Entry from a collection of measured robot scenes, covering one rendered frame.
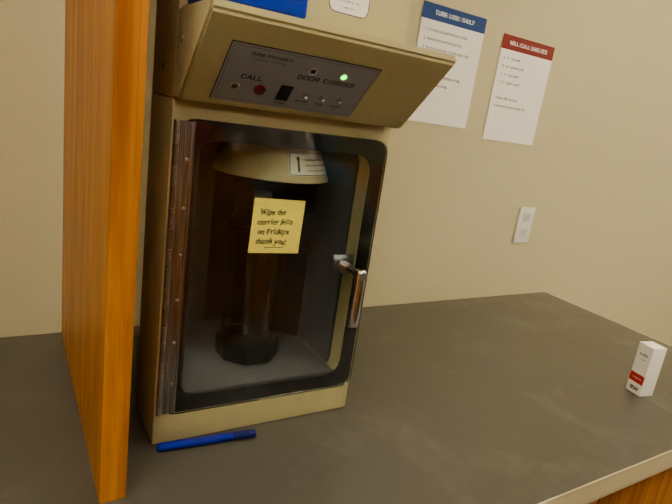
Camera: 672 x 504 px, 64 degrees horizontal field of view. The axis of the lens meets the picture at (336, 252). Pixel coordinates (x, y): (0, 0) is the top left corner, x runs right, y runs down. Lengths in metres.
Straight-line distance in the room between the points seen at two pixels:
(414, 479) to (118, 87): 0.62
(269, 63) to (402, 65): 0.17
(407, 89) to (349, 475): 0.53
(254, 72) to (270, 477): 0.52
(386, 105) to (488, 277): 1.07
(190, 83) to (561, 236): 1.52
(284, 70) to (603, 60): 1.41
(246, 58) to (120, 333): 0.33
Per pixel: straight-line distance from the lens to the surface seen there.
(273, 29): 0.60
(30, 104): 1.09
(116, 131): 0.58
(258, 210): 0.72
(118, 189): 0.59
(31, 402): 0.95
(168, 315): 0.73
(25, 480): 0.80
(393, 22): 0.81
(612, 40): 1.95
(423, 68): 0.71
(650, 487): 1.25
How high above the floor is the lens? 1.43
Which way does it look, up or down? 15 degrees down
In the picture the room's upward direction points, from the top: 8 degrees clockwise
